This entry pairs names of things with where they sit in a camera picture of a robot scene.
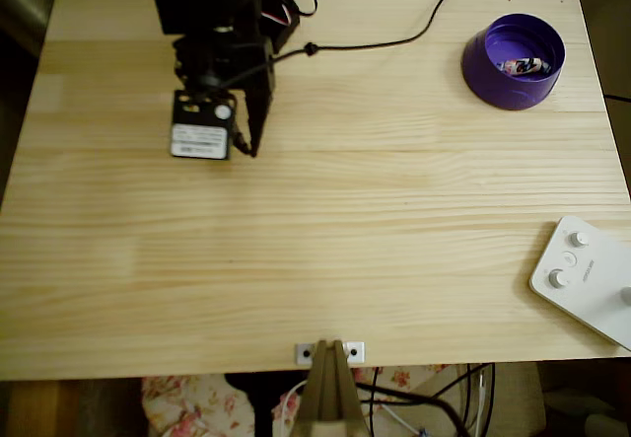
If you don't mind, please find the candy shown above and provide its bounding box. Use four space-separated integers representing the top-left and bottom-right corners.
496 56 552 76

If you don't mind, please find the grey curtain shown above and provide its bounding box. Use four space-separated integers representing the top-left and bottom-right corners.
0 0 149 58

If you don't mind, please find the black camera cable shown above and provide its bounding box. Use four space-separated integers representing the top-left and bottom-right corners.
216 0 469 91

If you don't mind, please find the aluminium corner bracket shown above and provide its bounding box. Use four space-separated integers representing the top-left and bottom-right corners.
294 340 367 364

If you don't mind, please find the black support leg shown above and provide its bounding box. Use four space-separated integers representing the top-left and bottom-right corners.
224 371 276 437

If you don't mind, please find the black aluminium mast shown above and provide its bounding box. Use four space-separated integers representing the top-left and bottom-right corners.
291 338 372 437

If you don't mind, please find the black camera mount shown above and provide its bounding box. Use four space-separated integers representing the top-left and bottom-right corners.
171 36 233 94

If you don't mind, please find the thick black cable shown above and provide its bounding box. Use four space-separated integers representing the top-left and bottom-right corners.
354 381 472 437

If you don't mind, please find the floral fabric cushion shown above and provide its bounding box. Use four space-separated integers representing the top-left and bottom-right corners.
141 363 459 437

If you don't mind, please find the white cable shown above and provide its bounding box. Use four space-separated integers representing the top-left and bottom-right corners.
382 403 420 437
272 380 308 437

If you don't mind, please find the white control pad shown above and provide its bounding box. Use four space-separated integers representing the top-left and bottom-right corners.
528 215 631 352

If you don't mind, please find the purple bowl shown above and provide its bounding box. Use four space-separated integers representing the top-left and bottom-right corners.
459 12 567 111

